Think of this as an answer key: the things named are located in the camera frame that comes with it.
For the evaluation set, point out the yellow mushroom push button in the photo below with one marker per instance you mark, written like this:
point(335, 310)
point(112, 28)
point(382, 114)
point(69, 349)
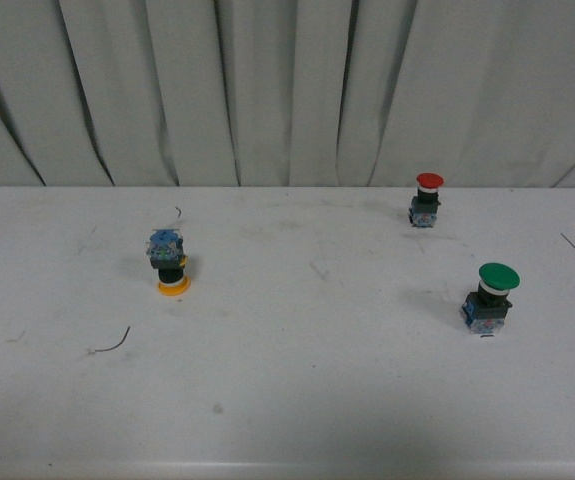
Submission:
point(165, 251)

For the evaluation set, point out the red mushroom push button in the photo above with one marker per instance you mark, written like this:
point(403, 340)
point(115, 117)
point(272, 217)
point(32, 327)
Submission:
point(424, 205)

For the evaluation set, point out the green mushroom push button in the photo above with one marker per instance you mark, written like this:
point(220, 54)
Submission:
point(485, 310)

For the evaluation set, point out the white pleated curtain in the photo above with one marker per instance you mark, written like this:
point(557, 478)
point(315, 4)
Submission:
point(287, 93)

